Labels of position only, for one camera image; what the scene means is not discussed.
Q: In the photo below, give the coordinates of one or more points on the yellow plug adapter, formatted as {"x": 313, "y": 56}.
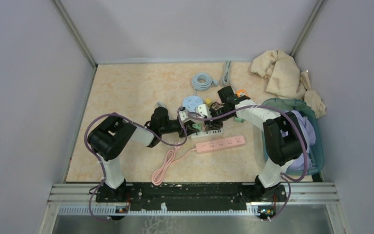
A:
{"x": 208, "y": 101}

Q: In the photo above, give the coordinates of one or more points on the round blue socket hub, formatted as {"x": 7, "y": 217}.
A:
{"x": 190, "y": 103}

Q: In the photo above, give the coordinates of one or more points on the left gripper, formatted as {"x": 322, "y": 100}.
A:
{"x": 186, "y": 129}

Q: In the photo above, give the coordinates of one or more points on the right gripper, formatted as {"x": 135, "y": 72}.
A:
{"x": 212, "y": 125}

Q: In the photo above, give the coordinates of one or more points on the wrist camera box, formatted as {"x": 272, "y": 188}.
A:
{"x": 183, "y": 116}
{"x": 203, "y": 111}

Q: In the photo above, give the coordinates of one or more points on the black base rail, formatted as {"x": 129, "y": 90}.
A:
{"x": 223, "y": 196}

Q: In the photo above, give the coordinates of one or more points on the green plug adapter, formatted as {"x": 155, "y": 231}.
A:
{"x": 197, "y": 126}
{"x": 239, "y": 120}

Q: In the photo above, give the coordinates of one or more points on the lavender cloth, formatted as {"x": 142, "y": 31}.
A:
{"x": 309, "y": 136}

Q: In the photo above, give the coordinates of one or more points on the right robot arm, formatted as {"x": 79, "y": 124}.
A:
{"x": 283, "y": 137}

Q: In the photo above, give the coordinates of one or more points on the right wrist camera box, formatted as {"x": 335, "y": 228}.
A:
{"x": 203, "y": 111}

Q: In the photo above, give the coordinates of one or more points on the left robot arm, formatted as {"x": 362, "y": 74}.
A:
{"x": 108, "y": 139}

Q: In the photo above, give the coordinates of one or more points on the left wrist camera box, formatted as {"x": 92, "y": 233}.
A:
{"x": 183, "y": 116}

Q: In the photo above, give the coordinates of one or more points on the pink power strip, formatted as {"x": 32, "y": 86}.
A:
{"x": 220, "y": 144}

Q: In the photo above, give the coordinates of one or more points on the white usb charger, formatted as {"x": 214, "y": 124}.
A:
{"x": 206, "y": 133}

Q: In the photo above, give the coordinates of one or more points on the orange power strip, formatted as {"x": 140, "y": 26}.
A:
{"x": 242, "y": 94}

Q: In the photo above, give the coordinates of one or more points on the beige cloth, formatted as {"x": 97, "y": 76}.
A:
{"x": 285, "y": 80}

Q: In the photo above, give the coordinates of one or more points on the teal plastic basket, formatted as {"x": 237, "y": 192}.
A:
{"x": 316, "y": 156}

